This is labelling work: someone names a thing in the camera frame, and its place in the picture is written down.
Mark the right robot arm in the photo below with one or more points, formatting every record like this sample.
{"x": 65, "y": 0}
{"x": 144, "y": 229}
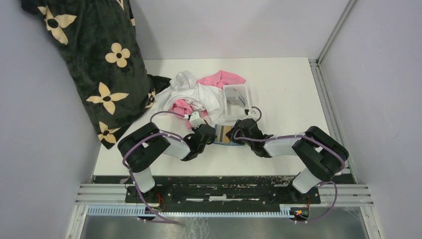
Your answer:
{"x": 322, "y": 155}

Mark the stack of credit cards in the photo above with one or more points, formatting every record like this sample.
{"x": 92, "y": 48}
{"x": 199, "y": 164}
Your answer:
{"x": 235, "y": 97}

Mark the aluminium frame rail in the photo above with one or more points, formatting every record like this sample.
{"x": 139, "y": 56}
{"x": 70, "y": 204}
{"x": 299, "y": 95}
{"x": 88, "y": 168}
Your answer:
{"x": 109, "y": 200}

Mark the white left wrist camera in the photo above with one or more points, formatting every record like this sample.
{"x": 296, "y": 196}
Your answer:
{"x": 195, "y": 119}

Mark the pink cloth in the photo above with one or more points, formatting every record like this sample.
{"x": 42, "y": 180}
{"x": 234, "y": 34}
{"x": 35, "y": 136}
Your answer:
{"x": 218, "y": 80}

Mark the black floral blanket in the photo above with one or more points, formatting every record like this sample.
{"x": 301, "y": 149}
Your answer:
{"x": 97, "y": 40}

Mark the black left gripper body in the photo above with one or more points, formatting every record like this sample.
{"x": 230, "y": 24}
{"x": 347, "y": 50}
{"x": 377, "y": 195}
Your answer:
{"x": 201, "y": 149}

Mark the clear plastic tray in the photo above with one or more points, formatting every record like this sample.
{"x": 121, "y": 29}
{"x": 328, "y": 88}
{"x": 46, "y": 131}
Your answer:
{"x": 234, "y": 112}

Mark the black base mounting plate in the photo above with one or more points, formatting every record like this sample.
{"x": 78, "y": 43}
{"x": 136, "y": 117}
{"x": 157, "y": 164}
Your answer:
{"x": 222, "y": 194}

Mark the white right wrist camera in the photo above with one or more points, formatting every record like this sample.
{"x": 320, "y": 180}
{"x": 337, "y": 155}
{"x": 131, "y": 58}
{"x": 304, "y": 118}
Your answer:
{"x": 252, "y": 113}

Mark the white cloth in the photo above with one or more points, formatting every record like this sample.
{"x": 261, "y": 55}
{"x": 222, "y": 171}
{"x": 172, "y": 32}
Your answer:
{"x": 200, "y": 97}

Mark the blue leather card holder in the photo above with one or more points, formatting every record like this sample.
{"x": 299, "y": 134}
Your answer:
{"x": 222, "y": 133}

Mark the gold striped credit card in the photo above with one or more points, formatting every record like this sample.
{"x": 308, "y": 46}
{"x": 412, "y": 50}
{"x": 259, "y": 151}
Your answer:
{"x": 224, "y": 134}

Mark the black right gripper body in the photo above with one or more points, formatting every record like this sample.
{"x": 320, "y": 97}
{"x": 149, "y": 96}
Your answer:
{"x": 233, "y": 138}

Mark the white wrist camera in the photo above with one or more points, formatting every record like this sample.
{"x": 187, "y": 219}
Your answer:
{"x": 195, "y": 119}
{"x": 252, "y": 113}

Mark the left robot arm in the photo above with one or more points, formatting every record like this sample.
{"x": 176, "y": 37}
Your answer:
{"x": 144, "y": 146}

